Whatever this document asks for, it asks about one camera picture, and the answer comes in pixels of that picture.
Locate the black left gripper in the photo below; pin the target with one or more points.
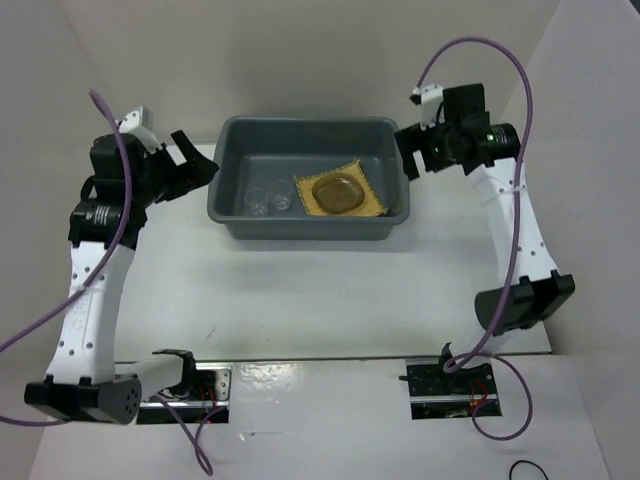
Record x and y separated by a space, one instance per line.
197 171

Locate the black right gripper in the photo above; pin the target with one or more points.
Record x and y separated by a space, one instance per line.
411 138

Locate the clear glass cup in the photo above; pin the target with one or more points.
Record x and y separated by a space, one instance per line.
257 201
281 194

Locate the yellow bamboo placemat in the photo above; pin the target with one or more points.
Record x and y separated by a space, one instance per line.
342 191

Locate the clear glass plate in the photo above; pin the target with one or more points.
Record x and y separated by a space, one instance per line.
345 186
337 195

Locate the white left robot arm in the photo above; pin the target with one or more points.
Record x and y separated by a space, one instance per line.
81 383

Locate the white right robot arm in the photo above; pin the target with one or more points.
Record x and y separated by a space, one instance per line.
455 131

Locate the grey plastic bin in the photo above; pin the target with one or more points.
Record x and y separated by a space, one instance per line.
255 152

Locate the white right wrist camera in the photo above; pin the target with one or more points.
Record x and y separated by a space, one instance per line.
429 99

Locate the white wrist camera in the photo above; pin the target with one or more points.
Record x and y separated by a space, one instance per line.
429 99
138 122

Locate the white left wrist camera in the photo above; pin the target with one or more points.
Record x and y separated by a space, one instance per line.
138 122

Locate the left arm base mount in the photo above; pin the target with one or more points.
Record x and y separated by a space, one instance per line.
207 399

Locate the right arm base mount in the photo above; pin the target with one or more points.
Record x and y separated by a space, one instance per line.
434 394

